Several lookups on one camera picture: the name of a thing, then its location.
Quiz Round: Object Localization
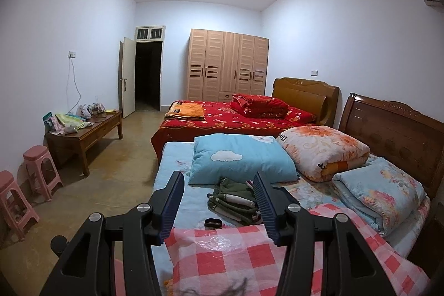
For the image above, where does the dark wooden headboard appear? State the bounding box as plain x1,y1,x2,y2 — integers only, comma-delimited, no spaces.
338,93,442,200

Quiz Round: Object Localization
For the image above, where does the low wooden table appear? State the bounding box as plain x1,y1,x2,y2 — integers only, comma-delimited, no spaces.
45,110,124,177

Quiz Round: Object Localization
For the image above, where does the light wooden headboard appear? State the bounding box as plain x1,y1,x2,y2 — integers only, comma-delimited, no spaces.
271,77,340,127

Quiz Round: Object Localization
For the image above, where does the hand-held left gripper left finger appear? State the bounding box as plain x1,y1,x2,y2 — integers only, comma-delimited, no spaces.
40,170,185,296

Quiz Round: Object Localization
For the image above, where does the clear plastic bag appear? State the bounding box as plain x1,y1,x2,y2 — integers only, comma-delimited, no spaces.
204,229,273,257

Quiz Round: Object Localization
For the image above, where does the transom window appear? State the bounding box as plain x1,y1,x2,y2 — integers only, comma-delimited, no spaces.
135,26,167,42

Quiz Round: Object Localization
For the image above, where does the small green packet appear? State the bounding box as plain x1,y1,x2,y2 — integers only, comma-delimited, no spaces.
42,112,58,134

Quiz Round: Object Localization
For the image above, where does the white charging cable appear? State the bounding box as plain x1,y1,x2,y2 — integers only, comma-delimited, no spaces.
67,57,83,115

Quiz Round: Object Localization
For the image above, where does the orange folded blanket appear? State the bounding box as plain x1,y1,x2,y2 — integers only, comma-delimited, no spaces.
164,101,206,121

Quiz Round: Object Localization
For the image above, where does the white door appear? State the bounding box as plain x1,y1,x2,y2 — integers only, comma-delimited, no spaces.
119,37,136,119

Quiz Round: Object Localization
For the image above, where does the light blue floral quilt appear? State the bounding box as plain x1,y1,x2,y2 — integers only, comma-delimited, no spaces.
331,157,428,237

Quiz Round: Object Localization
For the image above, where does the pile of clutter on table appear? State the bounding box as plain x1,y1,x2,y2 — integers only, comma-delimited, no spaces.
55,113,95,134

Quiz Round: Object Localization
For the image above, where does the light wooden wardrobe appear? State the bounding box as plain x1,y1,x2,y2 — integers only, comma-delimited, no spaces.
187,28,270,102

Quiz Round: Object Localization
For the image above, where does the near bed with headboard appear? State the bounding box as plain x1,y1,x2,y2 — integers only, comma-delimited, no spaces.
151,140,431,260

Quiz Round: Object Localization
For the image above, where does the pink plastic stool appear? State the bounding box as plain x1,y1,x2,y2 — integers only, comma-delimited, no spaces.
22,145,64,202
0,170,41,241

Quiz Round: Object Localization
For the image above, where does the far bed with red cover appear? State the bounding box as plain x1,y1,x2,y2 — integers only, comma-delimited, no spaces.
151,100,317,160

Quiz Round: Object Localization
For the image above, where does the printed plastic bag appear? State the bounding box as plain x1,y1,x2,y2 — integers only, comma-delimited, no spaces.
75,102,107,120

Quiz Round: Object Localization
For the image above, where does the orange floral quilt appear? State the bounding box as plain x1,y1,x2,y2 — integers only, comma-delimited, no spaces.
276,125,371,183

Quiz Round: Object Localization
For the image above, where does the stack of clothes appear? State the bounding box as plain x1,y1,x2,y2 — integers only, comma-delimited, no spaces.
207,178,265,226

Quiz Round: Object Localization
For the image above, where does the blue cloud print pillow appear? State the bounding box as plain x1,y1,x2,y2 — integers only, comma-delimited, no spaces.
189,135,301,186

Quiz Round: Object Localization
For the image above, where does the pink checked bed sheet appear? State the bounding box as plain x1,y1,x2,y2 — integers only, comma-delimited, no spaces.
165,202,432,296

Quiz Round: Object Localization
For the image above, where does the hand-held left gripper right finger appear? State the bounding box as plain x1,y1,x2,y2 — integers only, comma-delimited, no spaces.
253,172,396,296

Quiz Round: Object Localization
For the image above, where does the red folded quilt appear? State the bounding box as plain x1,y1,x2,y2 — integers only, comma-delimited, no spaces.
231,94,290,119

